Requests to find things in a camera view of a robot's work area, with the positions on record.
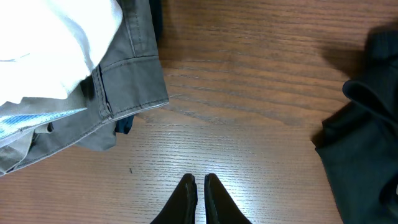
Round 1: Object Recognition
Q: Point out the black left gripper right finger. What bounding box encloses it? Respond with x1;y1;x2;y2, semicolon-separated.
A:
204;173;251;224

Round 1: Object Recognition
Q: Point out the black t-shirt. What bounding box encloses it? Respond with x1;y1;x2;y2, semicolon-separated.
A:
313;30;397;224

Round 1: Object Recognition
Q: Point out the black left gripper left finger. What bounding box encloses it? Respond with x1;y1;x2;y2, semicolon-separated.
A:
150;174;198;224

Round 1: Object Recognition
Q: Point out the white folded shirt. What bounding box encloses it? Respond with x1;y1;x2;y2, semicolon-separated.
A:
1;0;123;103

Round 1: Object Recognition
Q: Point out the olive grey folded garment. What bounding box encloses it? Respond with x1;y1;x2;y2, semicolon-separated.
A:
1;0;169;174

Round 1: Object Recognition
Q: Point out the navy folded garment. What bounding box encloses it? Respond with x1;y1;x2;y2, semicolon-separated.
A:
115;0;163;134

